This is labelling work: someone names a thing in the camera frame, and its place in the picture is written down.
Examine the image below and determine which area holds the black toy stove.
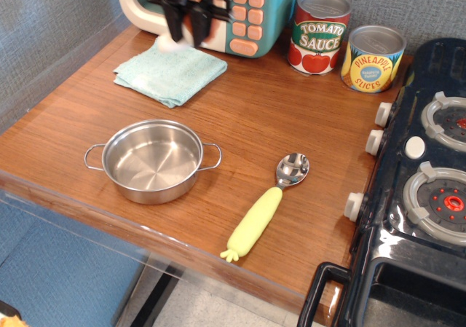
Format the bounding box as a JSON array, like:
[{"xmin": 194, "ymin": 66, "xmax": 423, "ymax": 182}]
[{"xmin": 298, "ymin": 38, "xmax": 465, "ymax": 326}]

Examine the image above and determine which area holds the light blue towel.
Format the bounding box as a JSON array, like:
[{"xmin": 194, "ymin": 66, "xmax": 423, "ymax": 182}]
[{"xmin": 114, "ymin": 38, "xmax": 228, "ymax": 109}]

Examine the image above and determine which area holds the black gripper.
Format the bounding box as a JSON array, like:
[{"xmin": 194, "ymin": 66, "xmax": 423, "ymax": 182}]
[{"xmin": 149, "ymin": 0, "xmax": 232, "ymax": 48}]

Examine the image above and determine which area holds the small steel pot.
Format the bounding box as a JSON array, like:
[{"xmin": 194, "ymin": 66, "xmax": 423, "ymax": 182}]
[{"xmin": 84, "ymin": 119, "xmax": 223, "ymax": 205}]

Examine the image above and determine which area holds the plush brown white mushroom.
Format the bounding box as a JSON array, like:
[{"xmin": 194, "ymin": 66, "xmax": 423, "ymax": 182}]
[{"xmin": 157, "ymin": 15, "xmax": 223, "ymax": 53}]

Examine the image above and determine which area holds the orange object at corner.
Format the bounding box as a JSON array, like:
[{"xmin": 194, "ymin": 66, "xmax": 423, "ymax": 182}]
[{"xmin": 1, "ymin": 301, "xmax": 28, "ymax": 327}]

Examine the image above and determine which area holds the spoon with yellow handle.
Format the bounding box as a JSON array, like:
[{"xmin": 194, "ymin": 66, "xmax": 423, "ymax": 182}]
[{"xmin": 220, "ymin": 152, "xmax": 309, "ymax": 262}]

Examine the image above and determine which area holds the teal toy microwave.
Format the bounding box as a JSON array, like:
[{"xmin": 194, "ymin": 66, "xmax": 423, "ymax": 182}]
[{"xmin": 119, "ymin": 0, "xmax": 295, "ymax": 58}]

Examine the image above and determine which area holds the pineapple slices can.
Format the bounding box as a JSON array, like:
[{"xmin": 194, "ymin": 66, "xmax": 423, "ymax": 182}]
[{"xmin": 341, "ymin": 25, "xmax": 406, "ymax": 93}]

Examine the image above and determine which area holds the tomato sauce can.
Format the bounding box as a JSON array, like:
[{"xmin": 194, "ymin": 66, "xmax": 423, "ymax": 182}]
[{"xmin": 288, "ymin": 0, "xmax": 352, "ymax": 75}]

